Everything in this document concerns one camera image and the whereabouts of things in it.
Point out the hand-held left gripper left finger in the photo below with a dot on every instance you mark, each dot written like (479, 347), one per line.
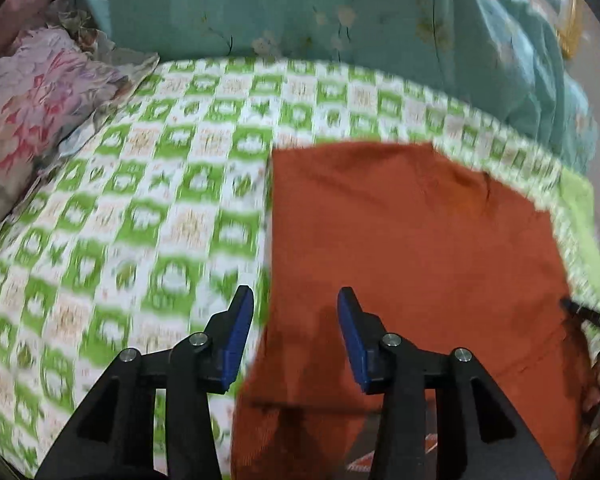
(236, 340)

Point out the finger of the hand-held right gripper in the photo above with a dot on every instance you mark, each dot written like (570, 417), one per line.
(592, 316)

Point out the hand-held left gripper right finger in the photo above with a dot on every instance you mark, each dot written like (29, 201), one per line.
(352, 340)

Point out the orange knit garment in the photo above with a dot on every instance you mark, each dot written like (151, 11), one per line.
(410, 240)

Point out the green checkered bed sheet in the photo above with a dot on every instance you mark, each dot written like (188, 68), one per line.
(145, 210)

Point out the pink grey floral pillow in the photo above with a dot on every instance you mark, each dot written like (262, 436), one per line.
(35, 105)

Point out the teal floral quilt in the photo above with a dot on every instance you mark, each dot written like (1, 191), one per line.
(290, 5)

